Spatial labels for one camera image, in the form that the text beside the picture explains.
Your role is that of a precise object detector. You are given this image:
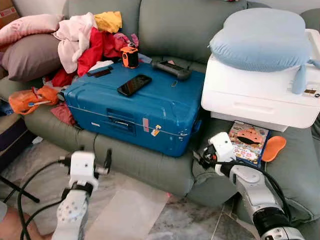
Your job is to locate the children's picture book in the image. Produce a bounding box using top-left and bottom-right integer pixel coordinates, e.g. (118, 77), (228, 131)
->
(227, 120), (270, 168)

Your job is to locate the clear plastic sheet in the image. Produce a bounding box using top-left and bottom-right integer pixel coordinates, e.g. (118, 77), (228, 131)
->
(84, 179), (172, 240)

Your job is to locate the blue hard-shell suitcase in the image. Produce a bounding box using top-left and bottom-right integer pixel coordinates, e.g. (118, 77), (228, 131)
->
(63, 62), (206, 158)

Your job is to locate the pink cloth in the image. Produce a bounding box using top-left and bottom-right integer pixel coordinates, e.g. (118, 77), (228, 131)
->
(50, 102), (77, 127)

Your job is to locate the orange oval slipper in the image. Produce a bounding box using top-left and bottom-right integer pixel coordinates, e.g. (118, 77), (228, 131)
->
(260, 135), (288, 163)

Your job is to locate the black smartphone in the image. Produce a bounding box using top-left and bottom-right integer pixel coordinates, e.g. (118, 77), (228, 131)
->
(117, 74), (153, 97)

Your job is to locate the black tripod leg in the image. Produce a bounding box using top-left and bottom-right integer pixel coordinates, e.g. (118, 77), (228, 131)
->
(0, 174), (41, 204)

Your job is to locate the dark flat wallet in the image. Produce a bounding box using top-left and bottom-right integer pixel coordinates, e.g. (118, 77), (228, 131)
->
(87, 66), (114, 79)

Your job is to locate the black handheld controller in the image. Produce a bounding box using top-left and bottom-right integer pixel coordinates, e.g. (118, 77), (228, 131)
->
(151, 60), (193, 81)

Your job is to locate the orange fabric bag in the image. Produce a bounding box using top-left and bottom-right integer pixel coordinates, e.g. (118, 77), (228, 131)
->
(8, 85), (61, 116)

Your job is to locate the person's bare foot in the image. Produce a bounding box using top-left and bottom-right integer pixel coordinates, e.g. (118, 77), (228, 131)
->
(0, 206), (53, 240)

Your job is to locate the red garment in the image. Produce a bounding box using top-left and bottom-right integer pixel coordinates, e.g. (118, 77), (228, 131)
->
(49, 27), (132, 89)

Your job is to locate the pink floral garment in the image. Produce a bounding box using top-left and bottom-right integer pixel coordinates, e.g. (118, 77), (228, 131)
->
(113, 32), (140, 51)

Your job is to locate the pale pink garment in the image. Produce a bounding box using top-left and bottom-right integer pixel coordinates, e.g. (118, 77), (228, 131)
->
(53, 12), (97, 75)

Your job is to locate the taupe pillow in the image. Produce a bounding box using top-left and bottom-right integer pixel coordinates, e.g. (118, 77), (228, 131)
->
(0, 33), (63, 83)

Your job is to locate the light blue pillow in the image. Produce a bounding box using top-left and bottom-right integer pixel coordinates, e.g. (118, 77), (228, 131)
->
(208, 7), (320, 95)

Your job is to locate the grey-green leather sofa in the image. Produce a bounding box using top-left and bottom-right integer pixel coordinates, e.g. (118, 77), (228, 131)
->
(0, 0), (320, 226)

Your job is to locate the yellow garment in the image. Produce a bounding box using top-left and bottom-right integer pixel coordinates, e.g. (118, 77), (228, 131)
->
(93, 10), (123, 34)

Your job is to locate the pink pillow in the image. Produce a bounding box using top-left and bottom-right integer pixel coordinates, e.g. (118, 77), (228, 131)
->
(0, 13), (65, 49)

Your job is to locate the brown cardboard box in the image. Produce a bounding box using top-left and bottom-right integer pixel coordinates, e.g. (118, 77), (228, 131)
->
(0, 0), (22, 29)

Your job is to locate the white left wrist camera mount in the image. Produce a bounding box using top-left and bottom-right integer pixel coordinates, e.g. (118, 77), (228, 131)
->
(68, 151), (97, 190)

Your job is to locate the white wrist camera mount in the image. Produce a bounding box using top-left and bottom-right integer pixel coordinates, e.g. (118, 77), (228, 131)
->
(207, 131), (237, 164)
(68, 151), (97, 190)

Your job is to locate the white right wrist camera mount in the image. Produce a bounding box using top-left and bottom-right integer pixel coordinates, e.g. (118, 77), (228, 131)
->
(207, 131), (237, 164)

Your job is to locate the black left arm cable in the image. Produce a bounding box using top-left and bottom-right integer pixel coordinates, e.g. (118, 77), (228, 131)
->
(16, 156), (75, 240)

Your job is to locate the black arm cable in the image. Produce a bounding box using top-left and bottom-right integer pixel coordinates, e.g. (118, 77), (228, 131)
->
(202, 157), (293, 226)
(16, 156), (75, 240)

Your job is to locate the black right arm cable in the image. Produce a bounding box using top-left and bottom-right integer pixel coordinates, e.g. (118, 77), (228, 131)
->
(202, 157), (293, 226)

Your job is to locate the orange black small camera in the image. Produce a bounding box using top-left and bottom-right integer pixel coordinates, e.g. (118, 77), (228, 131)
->
(121, 46), (140, 69)

